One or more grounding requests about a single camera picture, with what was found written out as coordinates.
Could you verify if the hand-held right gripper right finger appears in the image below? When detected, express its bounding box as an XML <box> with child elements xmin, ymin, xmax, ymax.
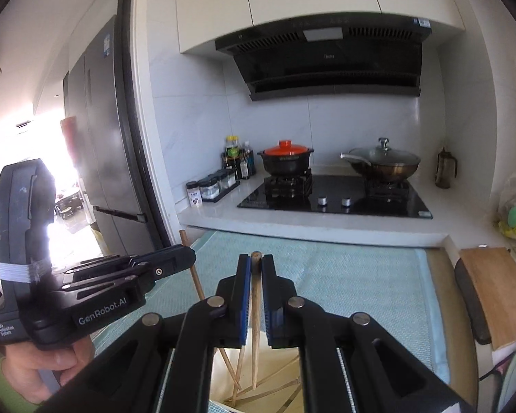
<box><xmin>262</xmin><ymin>255</ymin><xmax>476</xmax><ymax>413</ymax></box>

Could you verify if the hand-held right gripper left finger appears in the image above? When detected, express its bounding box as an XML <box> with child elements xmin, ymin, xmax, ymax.
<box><xmin>39</xmin><ymin>254</ymin><xmax>252</xmax><ymax>413</ymax></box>

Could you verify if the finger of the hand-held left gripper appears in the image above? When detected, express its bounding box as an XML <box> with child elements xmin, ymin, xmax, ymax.
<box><xmin>60</xmin><ymin>244</ymin><xmax>197</xmax><ymax>294</ymax></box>
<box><xmin>80</xmin><ymin>254</ymin><xmax>135</xmax><ymax>268</ymax></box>

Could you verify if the long wooden chopstick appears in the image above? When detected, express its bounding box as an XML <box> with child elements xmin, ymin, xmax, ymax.
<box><xmin>248</xmin><ymin>251</ymin><xmax>261</xmax><ymax>390</ymax></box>
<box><xmin>180</xmin><ymin>229</ymin><xmax>238</xmax><ymax>392</ymax></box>

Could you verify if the cream ribbed utensil holder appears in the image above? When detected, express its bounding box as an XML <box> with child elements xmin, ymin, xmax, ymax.
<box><xmin>208</xmin><ymin>340</ymin><xmax>306</xmax><ymax>411</ymax></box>

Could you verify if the person's left hand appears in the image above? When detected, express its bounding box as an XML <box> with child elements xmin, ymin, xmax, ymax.
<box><xmin>4</xmin><ymin>336</ymin><xmax>96</xmax><ymax>405</ymax></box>

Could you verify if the spice jar with white label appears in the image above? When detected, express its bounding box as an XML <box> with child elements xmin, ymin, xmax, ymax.
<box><xmin>186</xmin><ymin>181</ymin><xmax>203</xmax><ymax>208</ymax></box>

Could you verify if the light blue woven mat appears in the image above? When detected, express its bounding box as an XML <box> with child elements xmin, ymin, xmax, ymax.
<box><xmin>90</xmin><ymin>230</ymin><xmax>451</xmax><ymax>413</ymax></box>

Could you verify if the grey refrigerator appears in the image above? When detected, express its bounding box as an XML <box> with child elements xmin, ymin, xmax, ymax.
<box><xmin>64</xmin><ymin>14</ymin><xmax>149</xmax><ymax>256</ymax></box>

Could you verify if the sauce bottle with yellow cap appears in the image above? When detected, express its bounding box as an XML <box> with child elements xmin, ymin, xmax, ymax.
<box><xmin>224</xmin><ymin>135</ymin><xmax>241</xmax><ymax>179</ymax></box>

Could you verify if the dark sauce bottle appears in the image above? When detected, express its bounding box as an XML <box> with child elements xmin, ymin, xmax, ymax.
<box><xmin>242</xmin><ymin>141</ymin><xmax>256</xmax><ymax>178</ymax></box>

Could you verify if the black clay pot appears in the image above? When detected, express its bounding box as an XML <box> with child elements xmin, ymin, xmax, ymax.
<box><xmin>257</xmin><ymin>148</ymin><xmax>314</xmax><ymax>177</ymax></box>

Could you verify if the black gas stove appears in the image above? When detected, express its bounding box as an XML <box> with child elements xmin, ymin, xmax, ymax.
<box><xmin>236</xmin><ymin>168</ymin><xmax>433</xmax><ymax>220</ymax></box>

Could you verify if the orange pot lid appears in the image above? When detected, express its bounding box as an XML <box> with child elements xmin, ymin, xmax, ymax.
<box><xmin>264</xmin><ymin>139</ymin><xmax>307</xmax><ymax>156</ymax></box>

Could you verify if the dark wok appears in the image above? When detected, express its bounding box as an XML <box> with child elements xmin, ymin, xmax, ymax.
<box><xmin>340</xmin><ymin>150</ymin><xmax>421</xmax><ymax>181</ymax></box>

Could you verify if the glass wok lid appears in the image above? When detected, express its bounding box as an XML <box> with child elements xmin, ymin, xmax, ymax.
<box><xmin>348</xmin><ymin>138</ymin><xmax>420</xmax><ymax>166</ymax></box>

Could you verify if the wooden cutting board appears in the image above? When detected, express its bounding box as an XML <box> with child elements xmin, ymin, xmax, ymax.
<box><xmin>458</xmin><ymin>246</ymin><xmax>516</xmax><ymax>350</ymax></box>

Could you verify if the black range hood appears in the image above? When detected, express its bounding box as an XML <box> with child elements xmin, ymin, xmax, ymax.
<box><xmin>215</xmin><ymin>15</ymin><xmax>433</xmax><ymax>102</ymax></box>

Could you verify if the dark door frame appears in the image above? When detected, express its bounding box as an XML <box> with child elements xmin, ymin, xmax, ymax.
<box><xmin>116</xmin><ymin>0</ymin><xmax>181</xmax><ymax>250</ymax></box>

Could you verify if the glass pitcher with dark frame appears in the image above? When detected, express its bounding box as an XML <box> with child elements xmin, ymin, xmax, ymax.
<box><xmin>435</xmin><ymin>147</ymin><xmax>458</xmax><ymax>189</ymax></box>

